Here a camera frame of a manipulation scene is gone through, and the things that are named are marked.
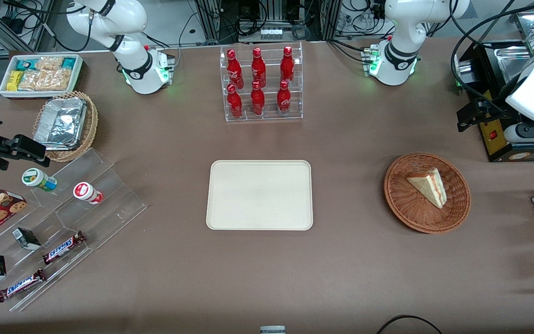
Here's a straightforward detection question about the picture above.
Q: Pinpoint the green label yogurt cup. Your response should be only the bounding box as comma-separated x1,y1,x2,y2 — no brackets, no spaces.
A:
21,168,58,193

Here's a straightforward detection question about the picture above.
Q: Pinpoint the triangle sandwich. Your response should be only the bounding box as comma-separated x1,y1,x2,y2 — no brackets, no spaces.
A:
406,168,448,209

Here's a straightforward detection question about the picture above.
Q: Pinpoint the small clear cracker bag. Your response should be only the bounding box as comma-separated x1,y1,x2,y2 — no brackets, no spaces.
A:
35,57,65,71

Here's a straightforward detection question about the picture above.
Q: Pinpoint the small black box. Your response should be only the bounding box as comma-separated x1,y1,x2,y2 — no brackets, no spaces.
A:
12,227,41,251

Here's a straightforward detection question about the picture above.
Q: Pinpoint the light wicker basket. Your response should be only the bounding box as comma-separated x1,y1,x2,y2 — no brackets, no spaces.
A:
32,91,99,162

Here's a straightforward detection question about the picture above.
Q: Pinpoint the clear acrylic bottle rack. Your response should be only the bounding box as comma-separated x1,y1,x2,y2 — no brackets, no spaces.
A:
220,42,304,122

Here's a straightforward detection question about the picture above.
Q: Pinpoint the silver foil container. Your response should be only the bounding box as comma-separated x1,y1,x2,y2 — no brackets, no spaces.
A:
33,97,88,151

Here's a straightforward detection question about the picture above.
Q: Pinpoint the beige plastic tray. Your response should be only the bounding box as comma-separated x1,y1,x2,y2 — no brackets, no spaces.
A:
206,160,314,231

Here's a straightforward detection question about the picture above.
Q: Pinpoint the white rectangular snack bin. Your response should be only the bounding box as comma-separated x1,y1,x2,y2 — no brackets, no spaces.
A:
0,54,84,99

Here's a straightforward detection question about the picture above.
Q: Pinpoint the large clear cracker bag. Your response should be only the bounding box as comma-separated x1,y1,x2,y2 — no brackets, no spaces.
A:
18,69,73,92

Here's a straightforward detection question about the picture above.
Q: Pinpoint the red label yogurt cup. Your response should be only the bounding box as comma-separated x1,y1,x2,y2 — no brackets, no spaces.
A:
73,182,104,205

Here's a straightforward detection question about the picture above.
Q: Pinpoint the yellow snack packet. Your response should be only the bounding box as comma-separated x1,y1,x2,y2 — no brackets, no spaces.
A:
6,71,25,92

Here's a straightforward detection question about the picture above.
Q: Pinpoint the round brown wicker basket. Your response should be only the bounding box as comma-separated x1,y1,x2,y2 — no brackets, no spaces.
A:
384,153,471,234

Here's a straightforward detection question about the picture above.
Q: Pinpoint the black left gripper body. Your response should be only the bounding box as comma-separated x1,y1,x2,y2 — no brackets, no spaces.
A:
478,103,517,135

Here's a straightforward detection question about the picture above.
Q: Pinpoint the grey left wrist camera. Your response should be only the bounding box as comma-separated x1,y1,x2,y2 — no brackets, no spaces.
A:
503,122,534,144

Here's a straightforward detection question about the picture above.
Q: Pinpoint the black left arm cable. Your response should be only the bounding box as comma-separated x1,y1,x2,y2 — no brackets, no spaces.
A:
448,0,534,109

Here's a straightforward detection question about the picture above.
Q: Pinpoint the black food warmer appliance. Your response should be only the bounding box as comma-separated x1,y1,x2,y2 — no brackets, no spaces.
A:
452,8,534,163

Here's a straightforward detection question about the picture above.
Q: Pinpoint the red cola bottle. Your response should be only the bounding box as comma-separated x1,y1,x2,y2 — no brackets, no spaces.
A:
227,49,244,90
227,83,243,119
277,80,292,116
251,47,267,89
250,81,266,116
280,45,295,84

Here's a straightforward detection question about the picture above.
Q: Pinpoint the snickers bar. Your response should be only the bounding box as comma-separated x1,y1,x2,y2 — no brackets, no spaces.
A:
42,231,86,265
0,269,47,303

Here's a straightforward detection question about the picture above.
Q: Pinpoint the clear acrylic stepped display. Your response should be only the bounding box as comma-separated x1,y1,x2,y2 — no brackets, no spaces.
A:
0,148,148,312

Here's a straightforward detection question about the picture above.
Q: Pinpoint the black cable loop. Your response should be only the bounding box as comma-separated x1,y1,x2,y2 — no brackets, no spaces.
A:
376,315,444,334

